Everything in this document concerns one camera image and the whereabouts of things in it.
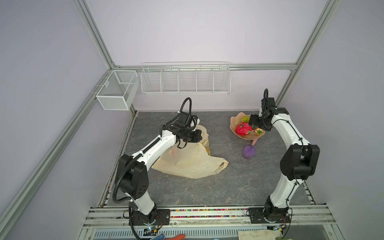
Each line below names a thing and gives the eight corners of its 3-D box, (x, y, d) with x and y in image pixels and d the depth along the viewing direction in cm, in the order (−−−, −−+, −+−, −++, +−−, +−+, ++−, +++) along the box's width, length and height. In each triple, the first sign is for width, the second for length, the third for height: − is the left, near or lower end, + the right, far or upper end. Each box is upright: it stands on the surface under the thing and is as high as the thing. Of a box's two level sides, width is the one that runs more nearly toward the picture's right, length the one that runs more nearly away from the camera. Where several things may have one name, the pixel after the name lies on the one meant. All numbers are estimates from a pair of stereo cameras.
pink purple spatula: (241, 156, 97) (242, 154, 95) (245, 138, 107) (246, 136, 105) (253, 160, 96) (254, 158, 94) (256, 141, 105) (257, 139, 103)
